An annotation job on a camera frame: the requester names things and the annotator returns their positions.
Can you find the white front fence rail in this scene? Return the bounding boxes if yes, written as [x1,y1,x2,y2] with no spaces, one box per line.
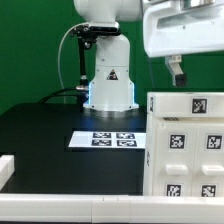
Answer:
[0,194,224,224]

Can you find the small white panel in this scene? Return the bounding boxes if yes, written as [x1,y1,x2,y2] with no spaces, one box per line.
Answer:
[192,124,224,197]

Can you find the white box part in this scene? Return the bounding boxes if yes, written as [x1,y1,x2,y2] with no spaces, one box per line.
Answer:
[147,92,224,118]

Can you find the black cables at base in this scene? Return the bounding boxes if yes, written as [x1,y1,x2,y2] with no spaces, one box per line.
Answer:
[37,87,88,105]

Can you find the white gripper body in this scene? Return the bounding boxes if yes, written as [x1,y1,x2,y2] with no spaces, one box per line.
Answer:
[143,0,224,58]

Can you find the white left fence block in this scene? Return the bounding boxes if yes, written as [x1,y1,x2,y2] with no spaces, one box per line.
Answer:
[0,155,15,191]

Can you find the white door panel with handle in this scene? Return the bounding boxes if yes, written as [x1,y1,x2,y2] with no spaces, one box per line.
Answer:
[153,121,196,197]

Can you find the black camera on stand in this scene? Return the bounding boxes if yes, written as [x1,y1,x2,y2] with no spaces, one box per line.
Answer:
[69,21,122,113]

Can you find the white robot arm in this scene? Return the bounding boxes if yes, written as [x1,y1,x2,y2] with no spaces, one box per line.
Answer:
[73,0,224,115]

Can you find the white marker base sheet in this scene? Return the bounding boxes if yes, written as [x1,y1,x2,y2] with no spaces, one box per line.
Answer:
[69,131,146,149]

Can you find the white cabinet body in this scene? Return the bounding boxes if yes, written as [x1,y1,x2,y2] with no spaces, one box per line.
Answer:
[143,115,224,197]

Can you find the grey camera cable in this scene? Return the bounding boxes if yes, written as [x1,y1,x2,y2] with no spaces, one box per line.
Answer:
[57,22,86,105]

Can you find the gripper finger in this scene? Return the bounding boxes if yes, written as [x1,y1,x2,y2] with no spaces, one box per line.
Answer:
[165,55,187,87]

